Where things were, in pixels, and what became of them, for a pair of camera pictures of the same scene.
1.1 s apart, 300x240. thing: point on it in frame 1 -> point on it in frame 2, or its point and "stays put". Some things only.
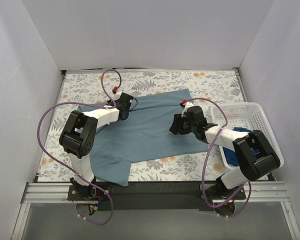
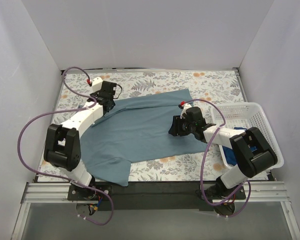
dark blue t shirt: x=230 y=155 stays put
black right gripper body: x=176 y=125 stays put
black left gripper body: x=125 y=113 -> x=109 y=104
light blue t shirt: x=145 y=135 stays put
